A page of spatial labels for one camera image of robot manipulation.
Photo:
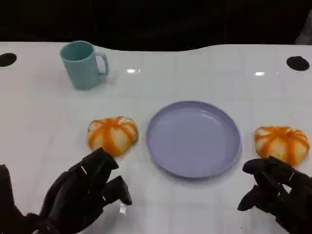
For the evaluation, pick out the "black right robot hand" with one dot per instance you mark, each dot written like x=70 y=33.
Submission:
x=280 y=190

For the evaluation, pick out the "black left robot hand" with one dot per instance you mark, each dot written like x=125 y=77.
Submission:
x=78 y=190

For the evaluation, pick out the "orange and white bread roll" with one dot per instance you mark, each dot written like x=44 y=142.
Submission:
x=112 y=134
x=280 y=143

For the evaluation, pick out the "lilac plate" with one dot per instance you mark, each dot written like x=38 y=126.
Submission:
x=192 y=139

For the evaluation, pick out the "pale green mug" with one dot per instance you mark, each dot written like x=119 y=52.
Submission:
x=80 y=70

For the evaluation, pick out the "black table grommet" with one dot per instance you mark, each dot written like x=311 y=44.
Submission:
x=298 y=63
x=7 y=59

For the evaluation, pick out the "pale grey blurred object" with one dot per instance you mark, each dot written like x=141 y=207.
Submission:
x=306 y=34

